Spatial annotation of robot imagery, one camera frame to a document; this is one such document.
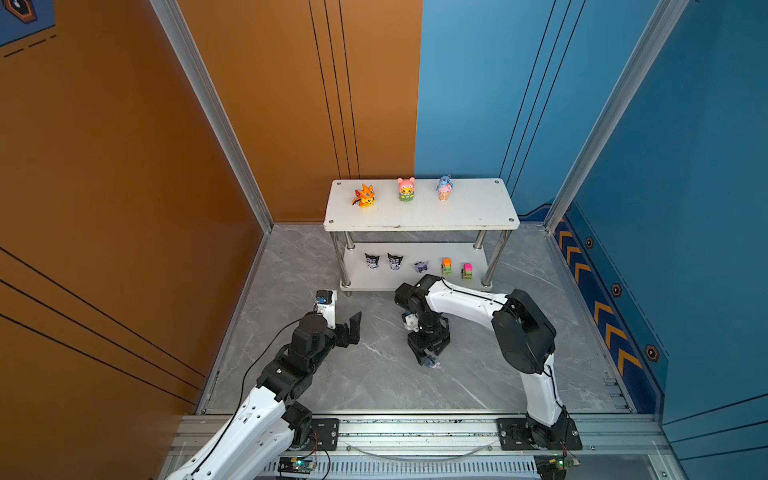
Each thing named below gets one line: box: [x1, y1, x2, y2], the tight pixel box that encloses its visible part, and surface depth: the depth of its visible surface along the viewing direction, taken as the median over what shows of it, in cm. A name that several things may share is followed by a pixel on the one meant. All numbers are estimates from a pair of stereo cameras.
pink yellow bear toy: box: [397, 177, 415, 203], surface depth 77 cm
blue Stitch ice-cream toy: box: [436, 174, 454, 201], surface depth 77 cm
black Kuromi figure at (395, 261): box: [387, 252, 404, 271], surface depth 97 cm
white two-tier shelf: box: [323, 178, 520, 296], surface depth 82 cm
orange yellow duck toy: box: [352, 183, 376, 208], surface depth 75 cm
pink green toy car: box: [461, 263, 473, 281], surface depth 98 cm
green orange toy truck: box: [441, 258, 453, 276], surface depth 99 cm
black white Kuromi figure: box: [364, 252, 380, 270], surface depth 98 cm
